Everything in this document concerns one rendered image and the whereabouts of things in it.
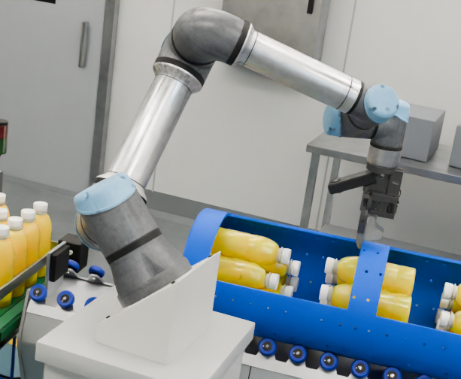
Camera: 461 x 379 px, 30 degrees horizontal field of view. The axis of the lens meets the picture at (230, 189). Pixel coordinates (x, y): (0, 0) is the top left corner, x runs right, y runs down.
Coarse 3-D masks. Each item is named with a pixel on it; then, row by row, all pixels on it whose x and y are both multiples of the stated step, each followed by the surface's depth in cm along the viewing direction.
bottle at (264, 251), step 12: (216, 240) 210; (228, 240) 210; (240, 240) 210; (252, 240) 210; (264, 240) 210; (216, 252) 211; (228, 252) 210; (240, 252) 209; (252, 252) 209; (264, 252) 208; (276, 252) 209; (264, 264) 210
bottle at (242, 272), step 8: (224, 256) 209; (224, 264) 207; (232, 264) 207; (240, 264) 207; (248, 264) 207; (256, 264) 208; (224, 272) 206; (232, 272) 206; (240, 272) 206; (248, 272) 205; (256, 272) 206; (264, 272) 207; (224, 280) 207; (232, 280) 206; (240, 280) 206; (248, 280) 205; (256, 280) 205; (264, 280) 206; (256, 288) 207
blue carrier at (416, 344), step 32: (224, 224) 224; (256, 224) 219; (192, 256) 203; (320, 256) 223; (384, 256) 201; (416, 256) 211; (224, 288) 202; (352, 288) 196; (416, 288) 219; (256, 320) 203; (288, 320) 200; (320, 320) 198; (352, 320) 196; (384, 320) 194; (416, 320) 219; (352, 352) 201; (384, 352) 197; (416, 352) 195; (448, 352) 192
